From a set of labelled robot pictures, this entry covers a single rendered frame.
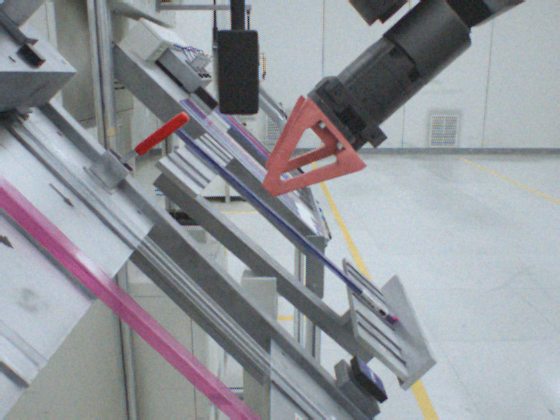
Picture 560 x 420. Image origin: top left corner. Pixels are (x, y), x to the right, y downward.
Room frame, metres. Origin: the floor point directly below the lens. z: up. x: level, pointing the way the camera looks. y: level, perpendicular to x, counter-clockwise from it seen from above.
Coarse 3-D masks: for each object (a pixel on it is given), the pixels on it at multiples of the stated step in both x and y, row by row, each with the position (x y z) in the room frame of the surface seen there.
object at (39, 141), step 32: (32, 128) 0.46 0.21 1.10; (64, 160) 0.46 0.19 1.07; (96, 192) 0.46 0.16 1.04; (128, 224) 0.46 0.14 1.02; (160, 256) 0.46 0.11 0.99; (192, 288) 0.46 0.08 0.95; (224, 320) 0.46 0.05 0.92; (256, 352) 0.46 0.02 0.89; (288, 384) 0.46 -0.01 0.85; (320, 416) 0.46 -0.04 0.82
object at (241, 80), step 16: (224, 32) 0.30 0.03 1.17; (240, 32) 0.30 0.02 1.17; (256, 32) 0.30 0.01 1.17; (224, 48) 0.30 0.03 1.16; (240, 48) 0.30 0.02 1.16; (256, 48) 0.30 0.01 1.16; (224, 64) 0.30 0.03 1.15; (240, 64) 0.30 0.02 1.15; (256, 64) 0.30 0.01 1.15; (224, 80) 0.30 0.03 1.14; (240, 80) 0.30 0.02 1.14; (256, 80) 0.30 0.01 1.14; (224, 96) 0.30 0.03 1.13; (240, 96) 0.30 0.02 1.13; (256, 96) 0.30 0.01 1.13; (224, 112) 0.30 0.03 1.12; (240, 112) 0.30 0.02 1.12; (256, 112) 0.30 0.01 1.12
